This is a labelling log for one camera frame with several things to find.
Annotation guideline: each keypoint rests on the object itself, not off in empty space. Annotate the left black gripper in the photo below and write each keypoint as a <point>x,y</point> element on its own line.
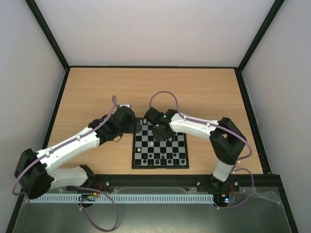
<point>131,129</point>

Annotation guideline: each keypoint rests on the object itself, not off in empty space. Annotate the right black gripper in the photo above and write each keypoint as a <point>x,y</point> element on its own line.
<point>162,132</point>

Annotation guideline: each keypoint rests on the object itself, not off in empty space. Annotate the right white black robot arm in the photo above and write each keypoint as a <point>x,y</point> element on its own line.
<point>226,139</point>

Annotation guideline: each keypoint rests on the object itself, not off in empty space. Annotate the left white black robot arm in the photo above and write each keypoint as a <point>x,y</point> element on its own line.
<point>37,172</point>

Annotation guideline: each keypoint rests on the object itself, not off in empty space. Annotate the black and silver chessboard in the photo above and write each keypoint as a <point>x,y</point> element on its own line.
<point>163,154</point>

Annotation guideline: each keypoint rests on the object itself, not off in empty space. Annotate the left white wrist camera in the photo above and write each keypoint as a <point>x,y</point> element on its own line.
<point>125,105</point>

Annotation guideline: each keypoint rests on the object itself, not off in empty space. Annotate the light blue cable duct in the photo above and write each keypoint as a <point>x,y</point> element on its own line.
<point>128,198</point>

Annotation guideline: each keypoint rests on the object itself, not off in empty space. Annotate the black frame posts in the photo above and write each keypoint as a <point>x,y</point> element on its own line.
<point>238,70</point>

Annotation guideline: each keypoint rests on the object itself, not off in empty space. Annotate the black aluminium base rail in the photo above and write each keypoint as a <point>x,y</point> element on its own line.
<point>202,183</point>

